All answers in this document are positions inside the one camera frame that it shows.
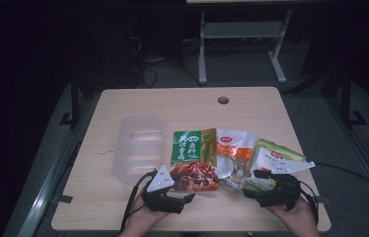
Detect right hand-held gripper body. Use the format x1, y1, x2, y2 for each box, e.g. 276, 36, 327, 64
258, 160, 316, 211

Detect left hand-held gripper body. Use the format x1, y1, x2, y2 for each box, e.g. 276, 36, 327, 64
141, 164, 187, 214

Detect white and green snack packet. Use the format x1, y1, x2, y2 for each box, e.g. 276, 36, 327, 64
243, 138, 307, 193

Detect green packet with red food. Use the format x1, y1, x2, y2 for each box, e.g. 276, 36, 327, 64
168, 127, 220, 193

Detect orange and white snack packet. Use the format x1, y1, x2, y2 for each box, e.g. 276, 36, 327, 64
215, 127, 258, 194

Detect clear plastic container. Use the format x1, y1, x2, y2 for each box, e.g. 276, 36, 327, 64
111, 114, 168, 186

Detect person's left hand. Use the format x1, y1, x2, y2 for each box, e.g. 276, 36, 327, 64
125, 189, 171, 231

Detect person's right hand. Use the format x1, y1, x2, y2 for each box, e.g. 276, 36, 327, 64
265, 196, 319, 232

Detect black metal stand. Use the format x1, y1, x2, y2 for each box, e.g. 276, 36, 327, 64
339, 67, 368, 128
58, 74, 82, 129

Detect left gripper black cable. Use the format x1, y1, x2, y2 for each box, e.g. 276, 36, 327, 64
118, 169, 159, 233

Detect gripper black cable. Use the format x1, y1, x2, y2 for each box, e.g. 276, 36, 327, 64
298, 161, 369, 225
118, 169, 159, 233

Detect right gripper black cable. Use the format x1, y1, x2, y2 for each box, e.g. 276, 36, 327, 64
298, 161, 369, 225

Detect grey metal rail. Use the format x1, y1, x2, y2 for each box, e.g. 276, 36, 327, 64
16, 95, 100, 237

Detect black floor cables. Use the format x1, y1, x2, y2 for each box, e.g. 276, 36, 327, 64
128, 35, 204, 89

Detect white metal frame table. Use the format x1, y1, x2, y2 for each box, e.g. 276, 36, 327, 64
185, 0, 294, 86

